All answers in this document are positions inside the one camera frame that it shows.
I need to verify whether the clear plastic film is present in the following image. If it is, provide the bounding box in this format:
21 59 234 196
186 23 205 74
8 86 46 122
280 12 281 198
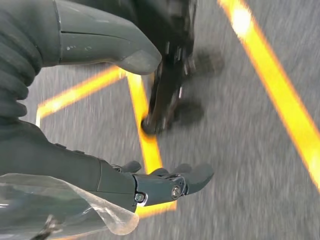
0 173 140 237

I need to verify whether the yellow floor tape square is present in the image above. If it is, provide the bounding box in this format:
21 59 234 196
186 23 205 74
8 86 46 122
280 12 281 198
35 65 177 220

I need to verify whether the black robot right leg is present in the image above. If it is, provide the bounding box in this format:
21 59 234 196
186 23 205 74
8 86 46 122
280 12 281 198
67 0 206 136

